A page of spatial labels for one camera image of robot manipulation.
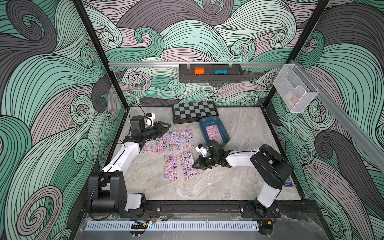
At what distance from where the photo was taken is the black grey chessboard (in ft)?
3.60

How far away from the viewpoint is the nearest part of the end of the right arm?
70 cm

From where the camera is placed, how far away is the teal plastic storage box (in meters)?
1.01
